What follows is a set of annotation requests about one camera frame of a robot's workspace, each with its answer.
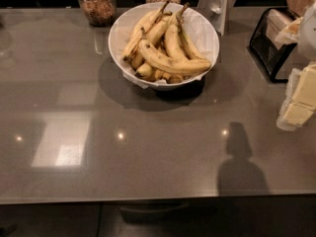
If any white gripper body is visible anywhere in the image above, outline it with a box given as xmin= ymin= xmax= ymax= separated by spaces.
xmin=298 ymin=2 xmax=316 ymax=61

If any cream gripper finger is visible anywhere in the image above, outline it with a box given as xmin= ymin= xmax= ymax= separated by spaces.
xmin=276 ymin=103 xmax=315 ymax=131
xmin=285 ymin=62 xmax=316 ymax=108

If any curved yellow banana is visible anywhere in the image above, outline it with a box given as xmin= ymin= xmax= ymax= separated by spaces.
xmin=138 ymin=28 xmax=211 ymax=75

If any white stand behind bowl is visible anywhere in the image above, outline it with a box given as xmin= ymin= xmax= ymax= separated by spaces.
xmin=197 ymin=0 xmax=236 ymax=36

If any right thin yellow banana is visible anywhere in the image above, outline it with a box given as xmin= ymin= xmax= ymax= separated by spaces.
xmin=177 ymin=17 xmax=207 ymax=61

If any upright centre yellow banana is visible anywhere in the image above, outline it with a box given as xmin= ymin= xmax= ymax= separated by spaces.
xmin=164 ymin=3 xmax=189 ymax=61

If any white ceramic bowl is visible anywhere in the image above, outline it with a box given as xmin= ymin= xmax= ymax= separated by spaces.
xmin=108 ymin=2 xmax=220 ymax=92

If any middle yellow banana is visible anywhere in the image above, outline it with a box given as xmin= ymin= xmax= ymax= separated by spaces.
xmin=130 ymin=15 xmax=171 ymax=70

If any small lower yellow banana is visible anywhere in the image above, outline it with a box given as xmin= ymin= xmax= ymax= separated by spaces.
xmin=135 ymin=62 xmax=154 ymax=79

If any left long yellow banana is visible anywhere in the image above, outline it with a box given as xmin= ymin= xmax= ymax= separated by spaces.
xmin=121 ymin=2 xmax=169 ymax=61

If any glass jar with nuts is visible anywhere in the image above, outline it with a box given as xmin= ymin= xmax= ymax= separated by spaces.
xmin=78 ymin=0 xmax=117 ymax=27

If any black wire basket holder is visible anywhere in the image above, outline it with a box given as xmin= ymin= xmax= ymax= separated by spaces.
xmin=249 ymin=7 xmax=298 ymax=83

